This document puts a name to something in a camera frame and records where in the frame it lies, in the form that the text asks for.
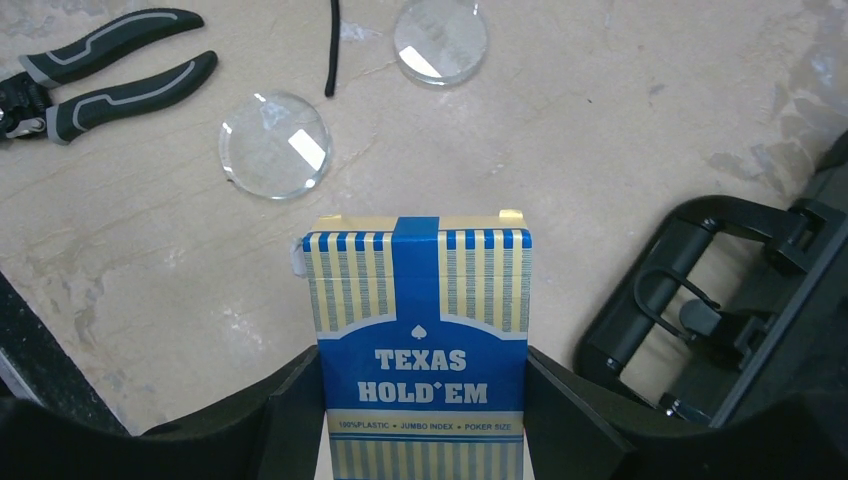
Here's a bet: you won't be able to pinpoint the blue yellow card deck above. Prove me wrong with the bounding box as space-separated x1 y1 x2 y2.
293 210 533 479

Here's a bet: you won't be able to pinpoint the black handled pliers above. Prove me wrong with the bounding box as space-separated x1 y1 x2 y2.
0 7 220 148

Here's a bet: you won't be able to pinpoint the clear round disc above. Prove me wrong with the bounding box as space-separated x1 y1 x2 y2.
218 91 332 200

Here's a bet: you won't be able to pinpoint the black poker set case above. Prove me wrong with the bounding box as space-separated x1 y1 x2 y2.
573 137 847 427

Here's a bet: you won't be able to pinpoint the clear dealer button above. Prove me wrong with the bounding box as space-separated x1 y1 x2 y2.
393 0 489 88

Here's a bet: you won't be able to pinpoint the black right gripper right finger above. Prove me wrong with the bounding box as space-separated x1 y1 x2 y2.
524 348 847 479

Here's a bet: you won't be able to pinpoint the yellow tape measure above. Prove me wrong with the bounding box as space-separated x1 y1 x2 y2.
324 0 342 98

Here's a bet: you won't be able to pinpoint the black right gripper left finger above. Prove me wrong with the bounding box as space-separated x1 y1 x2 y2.
1 346 325 479

